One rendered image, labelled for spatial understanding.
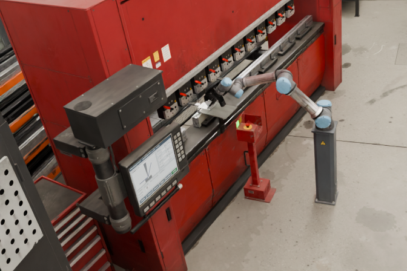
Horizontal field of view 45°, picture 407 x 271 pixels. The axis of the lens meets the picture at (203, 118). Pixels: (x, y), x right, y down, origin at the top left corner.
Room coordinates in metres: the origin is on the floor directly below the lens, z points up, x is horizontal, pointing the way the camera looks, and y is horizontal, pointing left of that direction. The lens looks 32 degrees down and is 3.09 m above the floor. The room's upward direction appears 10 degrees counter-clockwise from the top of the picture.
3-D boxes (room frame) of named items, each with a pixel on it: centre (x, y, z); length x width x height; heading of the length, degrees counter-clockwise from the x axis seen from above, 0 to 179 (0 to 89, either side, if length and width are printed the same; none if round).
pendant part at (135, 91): (2.29, 0.43, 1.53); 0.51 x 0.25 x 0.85; 138
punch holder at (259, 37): (4.30, -0.65, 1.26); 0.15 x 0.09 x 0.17; 140
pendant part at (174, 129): (2.27, 0.33, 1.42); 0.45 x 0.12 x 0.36; 138
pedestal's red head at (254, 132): (3.50, -0.37, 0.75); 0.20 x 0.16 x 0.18; 149
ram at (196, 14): (4.05, -0.44, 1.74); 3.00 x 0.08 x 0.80; 140
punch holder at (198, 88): (3.54, 0.00, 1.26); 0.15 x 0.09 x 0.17; 140
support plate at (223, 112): (3.46, -0.13, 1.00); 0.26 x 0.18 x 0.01; 50
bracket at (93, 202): (2.39, 0.61, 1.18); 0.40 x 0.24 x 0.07; 140
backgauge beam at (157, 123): (4.06, -0.04, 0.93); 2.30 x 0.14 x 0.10; 140
